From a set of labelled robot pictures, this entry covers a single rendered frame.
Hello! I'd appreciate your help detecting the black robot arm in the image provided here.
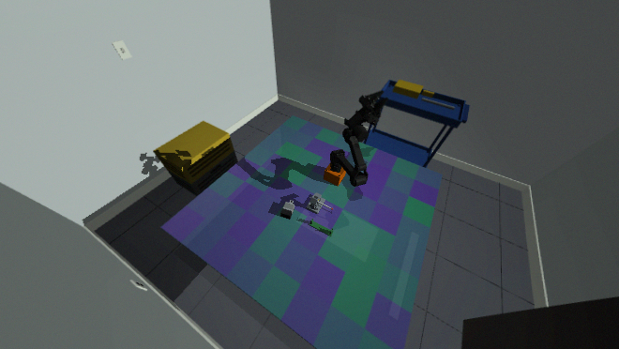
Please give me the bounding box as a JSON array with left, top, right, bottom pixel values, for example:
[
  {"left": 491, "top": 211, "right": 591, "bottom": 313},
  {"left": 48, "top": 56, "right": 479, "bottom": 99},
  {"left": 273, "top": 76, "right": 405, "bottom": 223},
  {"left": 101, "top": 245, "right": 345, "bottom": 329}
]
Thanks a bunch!
[{"left": 330, "top": 111, "right": 379, "bottom": 187}]

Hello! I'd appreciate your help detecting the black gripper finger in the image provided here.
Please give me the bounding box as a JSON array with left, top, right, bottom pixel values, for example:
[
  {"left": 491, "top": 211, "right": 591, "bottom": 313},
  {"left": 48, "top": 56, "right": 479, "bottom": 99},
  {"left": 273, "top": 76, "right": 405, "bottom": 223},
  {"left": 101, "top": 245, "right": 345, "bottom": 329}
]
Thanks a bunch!
[
  {"left": 374, "top": 98, "right": 388, "bottom": 114},
  {"left": 365, "top": 91, "right": 384, "bottom": 107}
]

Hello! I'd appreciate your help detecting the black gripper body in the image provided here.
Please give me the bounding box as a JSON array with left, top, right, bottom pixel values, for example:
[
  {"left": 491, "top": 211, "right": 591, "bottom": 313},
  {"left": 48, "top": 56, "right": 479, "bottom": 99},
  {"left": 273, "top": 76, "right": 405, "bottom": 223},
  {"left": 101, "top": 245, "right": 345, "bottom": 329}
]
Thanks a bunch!
[{"left": 355, "top": 96, "right": 381, "bottom": 123}]

